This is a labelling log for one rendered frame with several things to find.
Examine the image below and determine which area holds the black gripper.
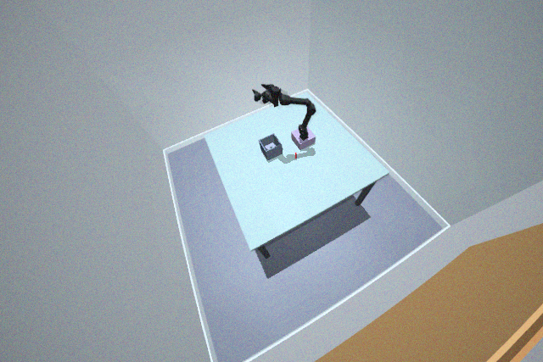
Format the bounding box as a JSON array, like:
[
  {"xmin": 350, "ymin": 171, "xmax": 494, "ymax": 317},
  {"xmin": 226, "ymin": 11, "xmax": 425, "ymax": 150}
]
[{"xmin": 252, "ymin": 84, "xmax": 274, "ymax": 102}]

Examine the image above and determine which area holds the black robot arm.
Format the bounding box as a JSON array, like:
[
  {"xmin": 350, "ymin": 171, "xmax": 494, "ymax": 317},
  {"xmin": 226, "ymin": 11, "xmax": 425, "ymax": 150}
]
[{"xmin": 262, "ymin": 86, "xmax": 316, "ymax": 141}]

